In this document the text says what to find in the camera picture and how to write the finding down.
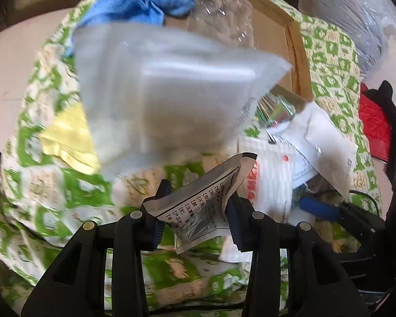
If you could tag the cardboard box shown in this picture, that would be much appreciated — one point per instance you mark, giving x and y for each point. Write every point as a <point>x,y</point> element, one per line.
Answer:
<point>270,26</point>

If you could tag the yellow cloth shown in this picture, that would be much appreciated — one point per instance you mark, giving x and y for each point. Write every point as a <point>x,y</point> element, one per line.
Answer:
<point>69,138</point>

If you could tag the dark cloth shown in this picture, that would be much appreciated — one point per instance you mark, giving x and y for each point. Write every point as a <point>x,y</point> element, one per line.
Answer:
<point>392,105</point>

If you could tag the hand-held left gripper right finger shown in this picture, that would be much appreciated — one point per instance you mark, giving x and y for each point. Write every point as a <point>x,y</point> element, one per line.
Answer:
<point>237,234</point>

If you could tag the clear crinkled plastic bag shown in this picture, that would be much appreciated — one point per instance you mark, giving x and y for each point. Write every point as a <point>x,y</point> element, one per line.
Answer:
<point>224,13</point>

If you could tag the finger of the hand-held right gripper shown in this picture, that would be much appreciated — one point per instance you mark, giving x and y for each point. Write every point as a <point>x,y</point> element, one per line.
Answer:
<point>320,208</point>

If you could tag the red cloth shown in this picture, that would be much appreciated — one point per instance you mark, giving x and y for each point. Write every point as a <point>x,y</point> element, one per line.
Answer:
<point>374,122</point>

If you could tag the blue towel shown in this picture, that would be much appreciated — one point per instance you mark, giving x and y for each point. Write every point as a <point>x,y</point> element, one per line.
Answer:
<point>135,3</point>

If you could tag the plastic-wrapped grey bundle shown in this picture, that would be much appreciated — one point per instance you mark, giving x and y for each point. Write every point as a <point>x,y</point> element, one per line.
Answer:
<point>349,13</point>

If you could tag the green patterned blanket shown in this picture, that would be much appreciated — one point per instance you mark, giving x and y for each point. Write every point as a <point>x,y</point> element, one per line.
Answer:
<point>52,188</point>

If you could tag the large frosted plastic packet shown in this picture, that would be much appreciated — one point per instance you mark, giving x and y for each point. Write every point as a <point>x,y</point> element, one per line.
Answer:
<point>168,99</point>

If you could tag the white plastic packet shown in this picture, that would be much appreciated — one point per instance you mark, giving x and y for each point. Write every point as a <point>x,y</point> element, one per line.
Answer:
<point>326,138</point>

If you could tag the shiny foil packet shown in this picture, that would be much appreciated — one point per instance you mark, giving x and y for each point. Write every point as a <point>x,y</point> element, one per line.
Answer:
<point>277,109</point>

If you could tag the small white printed packet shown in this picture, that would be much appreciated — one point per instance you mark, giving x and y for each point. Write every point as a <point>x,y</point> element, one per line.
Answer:
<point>198,211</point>

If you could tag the white ribbed packet red print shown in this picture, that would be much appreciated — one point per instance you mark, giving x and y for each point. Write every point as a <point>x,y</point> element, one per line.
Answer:
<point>270,178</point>

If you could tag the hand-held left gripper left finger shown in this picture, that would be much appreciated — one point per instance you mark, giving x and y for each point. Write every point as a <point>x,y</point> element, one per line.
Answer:
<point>156,234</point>

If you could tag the white labelled paper packet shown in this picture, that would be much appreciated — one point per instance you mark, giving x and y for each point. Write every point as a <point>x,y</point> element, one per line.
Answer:
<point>303,171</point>

